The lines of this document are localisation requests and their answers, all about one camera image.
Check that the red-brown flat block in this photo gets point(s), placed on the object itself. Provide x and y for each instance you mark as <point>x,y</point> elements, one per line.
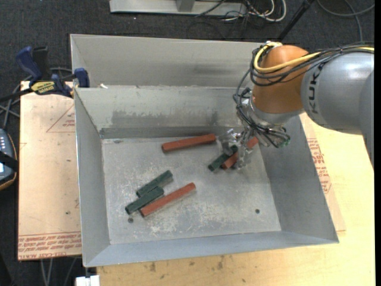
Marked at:
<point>168,200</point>
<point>188,143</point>
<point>229,161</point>

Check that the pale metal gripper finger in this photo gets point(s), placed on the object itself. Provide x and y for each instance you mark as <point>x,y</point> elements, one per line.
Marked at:
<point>228,141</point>
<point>244,156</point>

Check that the grey metal bin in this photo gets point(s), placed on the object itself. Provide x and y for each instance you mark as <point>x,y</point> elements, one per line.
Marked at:
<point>190,213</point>

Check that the dark green flat block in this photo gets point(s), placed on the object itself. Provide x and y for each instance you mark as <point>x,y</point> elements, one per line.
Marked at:
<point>144,200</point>
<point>155,183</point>
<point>219,161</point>

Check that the brown cardboard board red print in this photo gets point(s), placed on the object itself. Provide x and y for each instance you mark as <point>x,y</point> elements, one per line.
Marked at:
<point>47,171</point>

